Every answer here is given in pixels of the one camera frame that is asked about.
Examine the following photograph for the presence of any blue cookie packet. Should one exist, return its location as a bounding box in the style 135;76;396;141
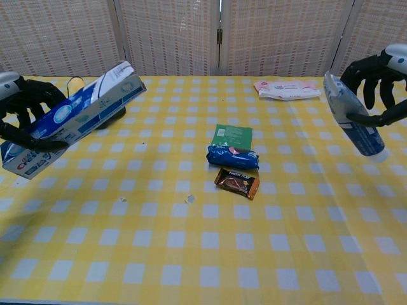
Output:
206;143;261;170

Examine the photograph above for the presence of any pink white wet wipes pack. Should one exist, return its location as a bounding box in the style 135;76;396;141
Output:
253;79;322;101

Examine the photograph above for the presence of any green snack packet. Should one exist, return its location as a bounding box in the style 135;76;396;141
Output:
212;123;254;152

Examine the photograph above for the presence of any blue white toothpaste box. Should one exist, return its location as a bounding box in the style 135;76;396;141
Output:
1;60;148;180

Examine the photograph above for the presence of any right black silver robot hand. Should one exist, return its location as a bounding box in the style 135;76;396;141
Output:
340;43;407;128

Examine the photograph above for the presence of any yellow white checked tablecloth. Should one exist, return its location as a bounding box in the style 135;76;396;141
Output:
0;75;407;305

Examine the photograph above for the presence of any brown chocolate packet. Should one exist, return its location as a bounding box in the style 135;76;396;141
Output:
214;167;261;200

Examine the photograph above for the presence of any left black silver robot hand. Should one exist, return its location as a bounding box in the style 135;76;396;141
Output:
0;71;69;152

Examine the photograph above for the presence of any blue white toothpaste tube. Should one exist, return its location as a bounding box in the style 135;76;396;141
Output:
323;71;389;164

